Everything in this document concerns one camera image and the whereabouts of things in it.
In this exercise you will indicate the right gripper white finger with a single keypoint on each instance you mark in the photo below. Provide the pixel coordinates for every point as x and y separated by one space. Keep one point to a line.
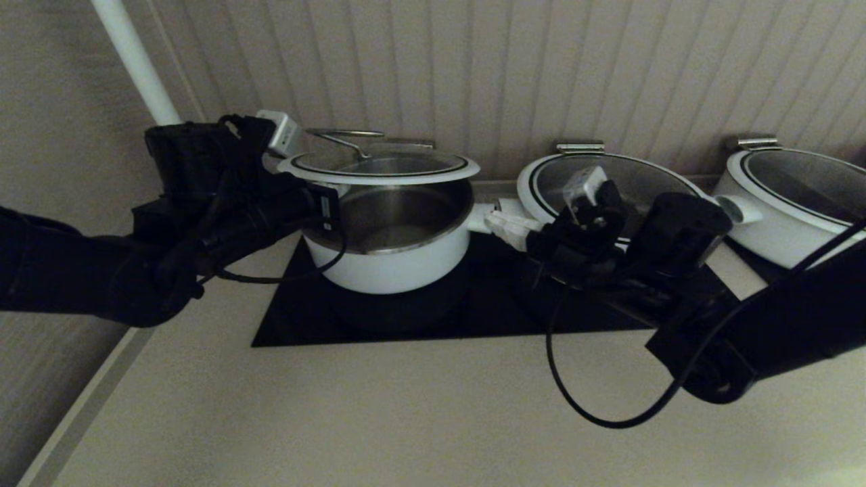
511 222
521 241

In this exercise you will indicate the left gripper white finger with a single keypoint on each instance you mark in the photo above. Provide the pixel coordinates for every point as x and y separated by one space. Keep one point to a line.
343 191

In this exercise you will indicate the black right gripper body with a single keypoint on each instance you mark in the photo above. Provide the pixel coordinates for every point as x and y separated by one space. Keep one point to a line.
582 250

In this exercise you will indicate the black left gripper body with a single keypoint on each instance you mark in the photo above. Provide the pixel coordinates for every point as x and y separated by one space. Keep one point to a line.
284 216

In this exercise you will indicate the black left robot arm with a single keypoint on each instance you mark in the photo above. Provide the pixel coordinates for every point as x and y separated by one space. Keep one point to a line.
67 277

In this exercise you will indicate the wide black induction cooktop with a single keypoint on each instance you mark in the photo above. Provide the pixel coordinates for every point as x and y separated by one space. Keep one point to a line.
419 318

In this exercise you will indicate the white metal pole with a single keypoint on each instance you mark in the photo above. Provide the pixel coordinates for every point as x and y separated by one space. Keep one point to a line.
135 61

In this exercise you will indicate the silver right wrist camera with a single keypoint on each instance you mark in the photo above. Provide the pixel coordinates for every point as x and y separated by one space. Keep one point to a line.
583 188

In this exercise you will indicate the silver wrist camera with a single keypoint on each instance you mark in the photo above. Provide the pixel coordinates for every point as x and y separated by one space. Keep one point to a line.
281 132
583 188

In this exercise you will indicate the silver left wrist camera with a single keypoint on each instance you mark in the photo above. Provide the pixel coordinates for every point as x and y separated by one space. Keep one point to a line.
281 132

